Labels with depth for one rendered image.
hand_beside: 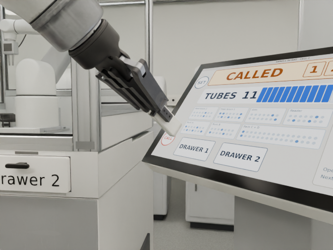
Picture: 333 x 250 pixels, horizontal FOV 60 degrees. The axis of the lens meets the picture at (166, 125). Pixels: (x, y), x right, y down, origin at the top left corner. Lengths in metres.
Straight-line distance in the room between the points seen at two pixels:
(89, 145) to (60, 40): 0.54
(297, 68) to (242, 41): 3.53
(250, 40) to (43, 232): 3.59
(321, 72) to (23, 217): 0.94
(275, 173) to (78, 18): 0.35
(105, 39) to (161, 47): 3.73
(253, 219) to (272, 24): 3.74
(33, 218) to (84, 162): 0.26
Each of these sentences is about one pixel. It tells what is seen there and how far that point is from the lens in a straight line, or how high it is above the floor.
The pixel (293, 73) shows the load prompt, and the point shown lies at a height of 1.15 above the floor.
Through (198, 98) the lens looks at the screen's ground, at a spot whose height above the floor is 1.11.
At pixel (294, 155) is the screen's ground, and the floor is 1.02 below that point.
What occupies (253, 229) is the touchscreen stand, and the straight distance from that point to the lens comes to 0.63.
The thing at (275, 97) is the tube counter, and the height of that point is 1.10.
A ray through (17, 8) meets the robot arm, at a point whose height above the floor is 1.21.
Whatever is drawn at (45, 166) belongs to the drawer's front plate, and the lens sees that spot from 0.97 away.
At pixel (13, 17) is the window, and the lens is 1.07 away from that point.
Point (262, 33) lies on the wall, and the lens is 4.19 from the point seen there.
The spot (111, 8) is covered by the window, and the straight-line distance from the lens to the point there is 1.15.
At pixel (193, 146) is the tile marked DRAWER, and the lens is 0.59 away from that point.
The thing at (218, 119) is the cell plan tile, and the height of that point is 1.06.
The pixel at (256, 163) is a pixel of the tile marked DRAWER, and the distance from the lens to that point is 0.49.
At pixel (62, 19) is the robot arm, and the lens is 0.41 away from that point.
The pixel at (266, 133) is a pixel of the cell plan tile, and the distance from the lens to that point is 0.52.
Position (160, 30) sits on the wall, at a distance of 4.20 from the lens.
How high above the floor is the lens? 1.10
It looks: 4 degrees down
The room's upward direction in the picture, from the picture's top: straight up
